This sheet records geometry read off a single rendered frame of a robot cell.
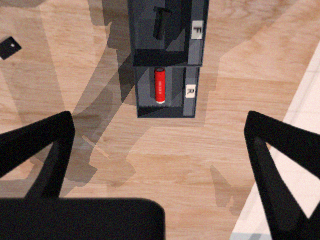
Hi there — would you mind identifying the black hex bolt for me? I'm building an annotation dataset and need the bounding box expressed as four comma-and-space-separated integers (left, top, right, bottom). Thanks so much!
156, 8, 172, 41

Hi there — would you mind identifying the black usb stick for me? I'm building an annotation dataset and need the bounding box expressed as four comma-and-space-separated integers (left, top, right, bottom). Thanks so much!
0, 37, 22, 60

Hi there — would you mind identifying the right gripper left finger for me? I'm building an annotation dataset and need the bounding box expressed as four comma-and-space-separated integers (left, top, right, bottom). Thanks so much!
0, 111, 75, 198

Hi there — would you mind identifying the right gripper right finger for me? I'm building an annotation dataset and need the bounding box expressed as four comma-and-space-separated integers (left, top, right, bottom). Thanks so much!
244, 111, 320, 240

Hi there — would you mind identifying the red aa battery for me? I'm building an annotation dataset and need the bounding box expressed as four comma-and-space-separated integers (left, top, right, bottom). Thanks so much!
154, 68, 165, 104

